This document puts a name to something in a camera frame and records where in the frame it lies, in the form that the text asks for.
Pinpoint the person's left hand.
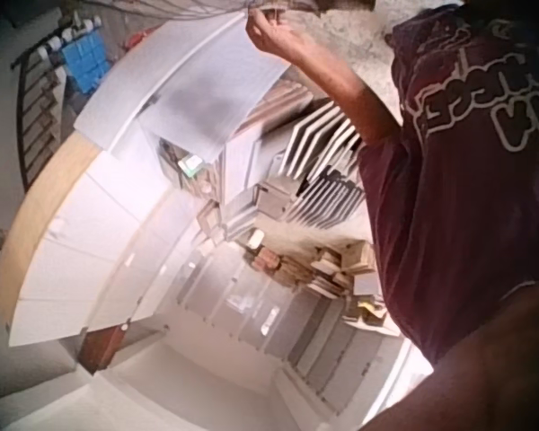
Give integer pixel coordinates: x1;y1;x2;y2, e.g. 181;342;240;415
244;7;314;65

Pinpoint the large white sheet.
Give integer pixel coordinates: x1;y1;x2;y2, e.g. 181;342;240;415
138;11;294;167

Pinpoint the stack of white boards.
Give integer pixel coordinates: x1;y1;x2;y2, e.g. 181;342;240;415
280;99;369;231

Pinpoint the white board panel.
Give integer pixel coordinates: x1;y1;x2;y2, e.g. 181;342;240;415
74;12;248;152

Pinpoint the small green and white box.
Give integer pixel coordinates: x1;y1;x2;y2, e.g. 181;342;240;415
178;154;204;177

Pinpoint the blue plastic crate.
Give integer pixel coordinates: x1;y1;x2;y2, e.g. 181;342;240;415
60;29;114;94

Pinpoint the black metal rack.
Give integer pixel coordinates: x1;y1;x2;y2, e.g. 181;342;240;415
11;25;73;190

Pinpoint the pile of wooden blocks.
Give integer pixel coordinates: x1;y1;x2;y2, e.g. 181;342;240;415
237;227;387;325

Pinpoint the white cabinet with wooden edge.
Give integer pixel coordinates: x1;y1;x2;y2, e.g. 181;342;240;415
0;129;219;347

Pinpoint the row of grey cabinet panels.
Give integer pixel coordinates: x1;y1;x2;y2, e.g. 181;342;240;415
174;251;410;405

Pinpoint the brown wooden panel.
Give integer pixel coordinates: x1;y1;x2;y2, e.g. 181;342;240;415
77;323;128;376

